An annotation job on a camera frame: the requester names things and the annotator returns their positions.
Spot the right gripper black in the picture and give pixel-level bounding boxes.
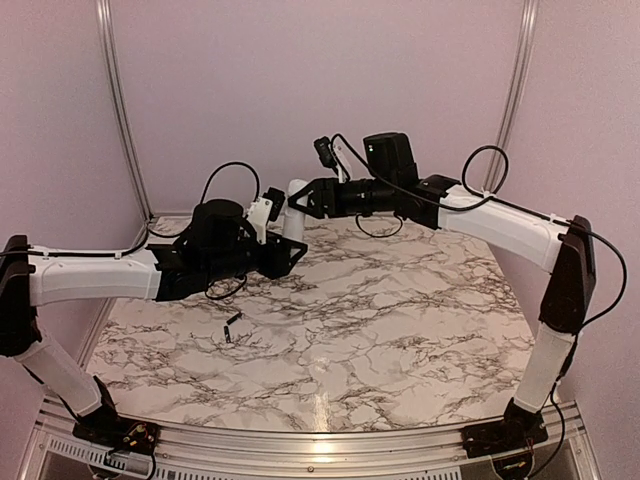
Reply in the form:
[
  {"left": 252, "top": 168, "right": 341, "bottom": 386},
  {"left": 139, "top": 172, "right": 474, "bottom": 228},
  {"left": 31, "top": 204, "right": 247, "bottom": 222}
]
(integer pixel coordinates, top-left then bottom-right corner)
[{"left": 287, "top": 176, "right": 397, "bottom": 219}]

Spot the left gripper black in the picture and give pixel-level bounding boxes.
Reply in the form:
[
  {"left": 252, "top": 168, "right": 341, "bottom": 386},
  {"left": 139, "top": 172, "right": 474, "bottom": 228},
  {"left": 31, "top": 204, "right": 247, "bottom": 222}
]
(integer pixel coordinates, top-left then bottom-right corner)
[{"left": 205, "top": 230, "right": 308, "bottom": 283}]

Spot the white remote control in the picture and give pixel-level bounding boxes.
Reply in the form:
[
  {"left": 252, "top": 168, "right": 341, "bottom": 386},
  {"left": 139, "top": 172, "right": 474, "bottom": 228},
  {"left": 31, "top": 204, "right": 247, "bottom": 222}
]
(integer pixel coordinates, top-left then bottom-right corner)
[{"left": 282, "top": 179, "right": 308, "bottom": 242}]

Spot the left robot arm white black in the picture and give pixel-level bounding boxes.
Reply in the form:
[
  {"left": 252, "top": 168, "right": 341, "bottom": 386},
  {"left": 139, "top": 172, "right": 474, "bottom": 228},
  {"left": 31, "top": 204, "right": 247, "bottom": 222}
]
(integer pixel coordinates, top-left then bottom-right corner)
[{"left": 1, "top": 198, "right": 307, "bottom": 445}]

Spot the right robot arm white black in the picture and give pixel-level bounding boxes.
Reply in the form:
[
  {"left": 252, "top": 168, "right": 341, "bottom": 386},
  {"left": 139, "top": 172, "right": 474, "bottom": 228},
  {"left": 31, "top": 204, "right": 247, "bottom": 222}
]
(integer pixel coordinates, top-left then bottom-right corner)
[{"left": 285, "top": 132, "right": 596, "bottom": 448}]

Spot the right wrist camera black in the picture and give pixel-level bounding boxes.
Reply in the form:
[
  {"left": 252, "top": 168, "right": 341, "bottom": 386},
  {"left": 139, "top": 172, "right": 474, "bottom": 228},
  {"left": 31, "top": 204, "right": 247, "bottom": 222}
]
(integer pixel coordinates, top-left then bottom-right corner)
[{"left": 313, "top": 136, "right": 352, "bottom": 183}]

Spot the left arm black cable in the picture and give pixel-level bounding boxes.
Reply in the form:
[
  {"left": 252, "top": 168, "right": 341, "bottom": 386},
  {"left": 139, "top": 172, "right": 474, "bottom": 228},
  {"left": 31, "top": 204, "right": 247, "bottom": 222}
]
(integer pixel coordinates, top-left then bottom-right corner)
[{"left": 29, "top": 160, "right": 262, "bottom": 301}]

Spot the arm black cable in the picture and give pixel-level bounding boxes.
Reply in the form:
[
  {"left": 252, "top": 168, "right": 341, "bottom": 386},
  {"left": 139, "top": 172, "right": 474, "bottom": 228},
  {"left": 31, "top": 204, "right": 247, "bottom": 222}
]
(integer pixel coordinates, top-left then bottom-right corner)
[
  {"left": 29, "top": 160, "right": 262, "bottom": 301},
  {"left": 332, "top": 132, "right": 628, "bottom": 326}
]

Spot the front aluminium rail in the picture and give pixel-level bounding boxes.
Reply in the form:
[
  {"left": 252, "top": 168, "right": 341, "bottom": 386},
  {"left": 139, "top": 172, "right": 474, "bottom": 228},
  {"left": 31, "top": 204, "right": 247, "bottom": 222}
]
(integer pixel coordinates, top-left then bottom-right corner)
[{"left": 17, "top": 398, "right": 602, "bottom": 479}]

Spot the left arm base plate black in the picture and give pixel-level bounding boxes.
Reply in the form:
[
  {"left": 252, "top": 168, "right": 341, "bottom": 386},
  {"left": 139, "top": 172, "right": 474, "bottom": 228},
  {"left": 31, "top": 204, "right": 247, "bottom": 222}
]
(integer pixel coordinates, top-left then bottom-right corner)
[{"left": 72, "top": 417, "right": 160, "bottom": 455}]

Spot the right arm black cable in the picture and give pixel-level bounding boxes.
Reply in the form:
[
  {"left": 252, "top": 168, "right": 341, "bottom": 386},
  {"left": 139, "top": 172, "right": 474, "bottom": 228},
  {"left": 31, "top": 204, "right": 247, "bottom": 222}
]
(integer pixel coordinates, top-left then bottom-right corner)
[{"left": 332, "top": 132, "right": 628, "bottom": 326}]

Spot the left aluminium frame post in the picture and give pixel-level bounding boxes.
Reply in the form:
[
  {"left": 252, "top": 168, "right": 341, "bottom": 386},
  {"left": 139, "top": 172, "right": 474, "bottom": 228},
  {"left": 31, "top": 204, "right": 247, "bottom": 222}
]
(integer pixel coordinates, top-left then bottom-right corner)
[{"left": 95, "top": 0, "right": 153, "bottom": 220}]

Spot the aluminium frame post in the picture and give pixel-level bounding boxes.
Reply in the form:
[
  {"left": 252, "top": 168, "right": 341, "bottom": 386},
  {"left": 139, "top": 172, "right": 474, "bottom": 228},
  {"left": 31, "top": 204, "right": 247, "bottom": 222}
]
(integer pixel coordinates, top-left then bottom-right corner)
[
  {"left": 95, "top": 0, "right": 153, "bottom": 220},
  {"left": 482, "top": 0, "right": 540, "bottom": 201}
]

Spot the right aluminium frame post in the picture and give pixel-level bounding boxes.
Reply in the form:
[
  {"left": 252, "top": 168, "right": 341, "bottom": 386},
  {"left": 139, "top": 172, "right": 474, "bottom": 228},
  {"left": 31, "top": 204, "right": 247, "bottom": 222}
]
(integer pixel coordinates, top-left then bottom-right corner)
[{"left": 482, "top": 0, "right": 540, "bottom": 201}]

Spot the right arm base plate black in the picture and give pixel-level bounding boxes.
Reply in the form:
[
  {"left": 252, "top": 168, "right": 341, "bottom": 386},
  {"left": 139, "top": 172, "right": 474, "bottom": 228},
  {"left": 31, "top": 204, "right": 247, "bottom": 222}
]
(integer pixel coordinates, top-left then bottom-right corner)
[{"left": 461, "top": 420, "right": 549, "bottom": 458}]

